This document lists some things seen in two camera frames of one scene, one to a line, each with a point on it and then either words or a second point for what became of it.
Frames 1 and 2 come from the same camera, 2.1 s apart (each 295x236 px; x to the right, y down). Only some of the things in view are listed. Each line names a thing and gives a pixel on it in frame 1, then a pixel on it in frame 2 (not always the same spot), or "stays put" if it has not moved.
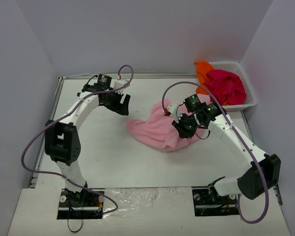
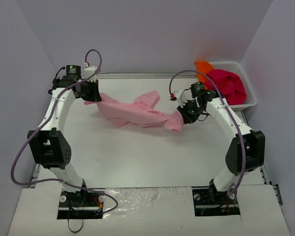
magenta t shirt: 227,85 stays put
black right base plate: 207,202 stays put
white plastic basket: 251,99 stays put
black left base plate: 84,205 stays put
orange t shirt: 203,68 stays put
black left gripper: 116,103 to 93,92
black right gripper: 184,127 to 186,115
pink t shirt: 156,130 to 138,111
